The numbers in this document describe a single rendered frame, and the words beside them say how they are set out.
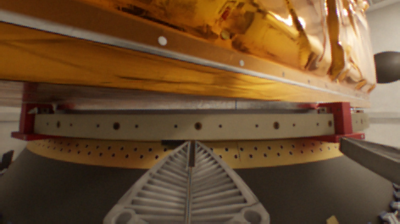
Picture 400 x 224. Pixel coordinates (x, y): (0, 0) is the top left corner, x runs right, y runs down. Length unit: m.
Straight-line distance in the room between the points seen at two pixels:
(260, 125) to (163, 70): 0.21
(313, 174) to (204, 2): 0.40
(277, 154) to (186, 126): 0.21
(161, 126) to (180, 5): 0.20
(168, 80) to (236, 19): 0.16
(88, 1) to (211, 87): 0.18
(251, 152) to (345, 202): 0.22
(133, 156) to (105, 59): 0.23
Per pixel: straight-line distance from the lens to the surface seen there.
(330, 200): 0.45
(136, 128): 0.32
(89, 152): 0.44
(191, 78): 0.22
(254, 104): 0.37
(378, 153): 0.24
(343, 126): 0.47
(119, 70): 0.19
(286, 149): 0.41
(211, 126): 0.29
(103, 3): 0.22
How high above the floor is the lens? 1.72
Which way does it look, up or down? 5 degrees up
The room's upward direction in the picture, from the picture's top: straight up
